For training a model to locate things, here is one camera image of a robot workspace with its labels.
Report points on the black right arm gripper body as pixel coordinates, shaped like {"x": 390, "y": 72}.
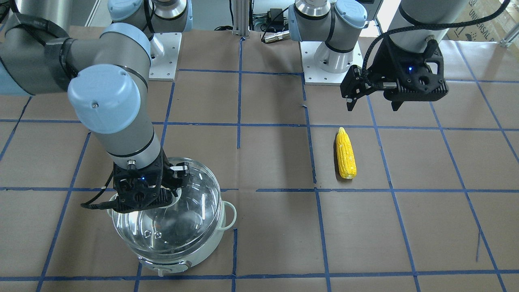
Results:
{"x": 179, "y": 172}

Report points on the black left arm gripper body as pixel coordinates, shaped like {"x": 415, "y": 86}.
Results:
{"x": 382, "y": 63}

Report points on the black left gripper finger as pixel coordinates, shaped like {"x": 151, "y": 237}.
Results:
{"x": 353, "y": 87}
{"x": 396, "y": 105}

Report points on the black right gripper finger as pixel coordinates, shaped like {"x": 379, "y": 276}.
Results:
{"x": 181, "y": 168}
{"x": 175, "y": 182}

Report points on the glass pot lid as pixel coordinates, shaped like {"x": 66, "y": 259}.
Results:
{"x": 180, "y": 227}

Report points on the yellow corn cob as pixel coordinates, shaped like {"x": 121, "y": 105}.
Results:
{"x": 345, "y": 155}

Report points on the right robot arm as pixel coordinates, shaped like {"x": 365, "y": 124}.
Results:
{"x": 106, "y": 80}

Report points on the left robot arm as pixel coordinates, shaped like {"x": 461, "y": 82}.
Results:
{"x": 339, "y": 24}

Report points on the pale green cooking pot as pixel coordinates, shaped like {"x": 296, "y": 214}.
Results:
{"x": 181, "y": 262}

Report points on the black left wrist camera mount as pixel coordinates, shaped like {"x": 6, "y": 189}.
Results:
{"x": 420, "y": 74}

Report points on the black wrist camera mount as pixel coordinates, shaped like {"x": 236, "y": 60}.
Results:
{"x": 133, "y": 196}
{"x": 420, "y": 74}

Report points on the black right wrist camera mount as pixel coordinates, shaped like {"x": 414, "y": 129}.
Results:
{"x": 133, "y": 196}

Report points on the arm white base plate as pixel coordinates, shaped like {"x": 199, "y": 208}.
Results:
{"x": 165, "y": 48}
{"x": 323, "y": 66}

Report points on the aluminium frame post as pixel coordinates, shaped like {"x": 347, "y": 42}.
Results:
{"x": 241, "y": 17}

